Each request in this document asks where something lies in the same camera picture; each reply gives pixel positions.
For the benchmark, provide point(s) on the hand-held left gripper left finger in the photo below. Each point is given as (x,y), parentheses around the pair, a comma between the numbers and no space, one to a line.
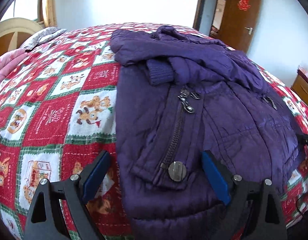
(95,177)

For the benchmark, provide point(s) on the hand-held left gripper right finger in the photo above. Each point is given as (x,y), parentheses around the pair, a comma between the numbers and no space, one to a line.
(216,177)

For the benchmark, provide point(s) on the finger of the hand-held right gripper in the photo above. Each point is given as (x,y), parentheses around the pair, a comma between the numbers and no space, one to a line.
(307,140)

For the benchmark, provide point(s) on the purple padded jacket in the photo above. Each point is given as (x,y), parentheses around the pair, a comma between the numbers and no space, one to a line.
(231,105)

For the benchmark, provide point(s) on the wooden dresser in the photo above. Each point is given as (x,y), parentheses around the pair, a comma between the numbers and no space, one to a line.
(304,90)

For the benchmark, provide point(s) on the pink box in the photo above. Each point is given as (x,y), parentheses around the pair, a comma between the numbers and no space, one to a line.
(303,70)

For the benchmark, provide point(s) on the red checked cartoon bedspread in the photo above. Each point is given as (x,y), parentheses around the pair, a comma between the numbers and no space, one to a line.
(56,92)

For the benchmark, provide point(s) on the brown wooden door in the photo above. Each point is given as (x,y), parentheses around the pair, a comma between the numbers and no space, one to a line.
(241,30)

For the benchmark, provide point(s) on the pink folded quilt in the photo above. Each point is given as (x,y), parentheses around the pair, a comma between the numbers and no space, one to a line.
(6,62)

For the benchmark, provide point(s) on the red paper door decoration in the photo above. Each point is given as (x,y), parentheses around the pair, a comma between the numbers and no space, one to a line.
(243,3)

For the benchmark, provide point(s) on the striped pillow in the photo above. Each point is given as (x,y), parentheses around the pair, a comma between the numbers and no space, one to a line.
(41,36)

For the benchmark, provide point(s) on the cream and wood headboard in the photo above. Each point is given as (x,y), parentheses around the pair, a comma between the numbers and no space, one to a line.
(16,32)

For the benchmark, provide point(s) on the short beige lace curtain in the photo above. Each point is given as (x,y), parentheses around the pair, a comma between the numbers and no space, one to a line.
(51,7)

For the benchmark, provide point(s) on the window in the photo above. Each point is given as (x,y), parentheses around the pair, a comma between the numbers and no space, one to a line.
(24,5)

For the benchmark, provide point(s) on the brown door frame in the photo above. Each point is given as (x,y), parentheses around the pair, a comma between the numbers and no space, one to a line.
(197,5)

